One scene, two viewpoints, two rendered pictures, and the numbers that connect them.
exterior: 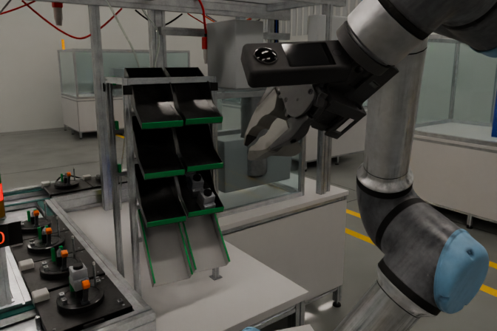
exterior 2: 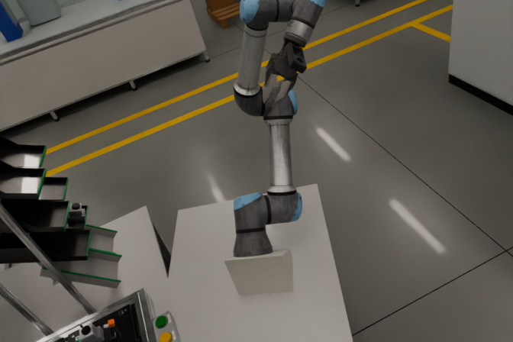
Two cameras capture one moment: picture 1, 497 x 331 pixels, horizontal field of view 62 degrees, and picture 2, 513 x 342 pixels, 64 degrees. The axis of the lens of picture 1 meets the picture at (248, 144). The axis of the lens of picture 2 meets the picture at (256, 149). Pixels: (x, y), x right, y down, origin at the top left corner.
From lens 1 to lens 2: 115 cm
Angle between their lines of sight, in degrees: 65
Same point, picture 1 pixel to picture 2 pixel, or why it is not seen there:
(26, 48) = not seen: outside the picture
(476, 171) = (30, 75)
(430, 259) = (288, 101)
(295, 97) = (288, 70)
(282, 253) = not seen: hidden behind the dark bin
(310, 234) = not seen: hidden behind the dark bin
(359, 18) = (303, 33)
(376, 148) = (255, 75)
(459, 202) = (37, 108)
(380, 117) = (257, 62)
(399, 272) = (282, 114)
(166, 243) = (83, 265)
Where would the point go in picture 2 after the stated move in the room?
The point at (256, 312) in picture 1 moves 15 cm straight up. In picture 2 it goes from (153, 237) to (140, 217)
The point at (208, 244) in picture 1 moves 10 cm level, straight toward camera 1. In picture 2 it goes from (92, 240) to (114, 240)
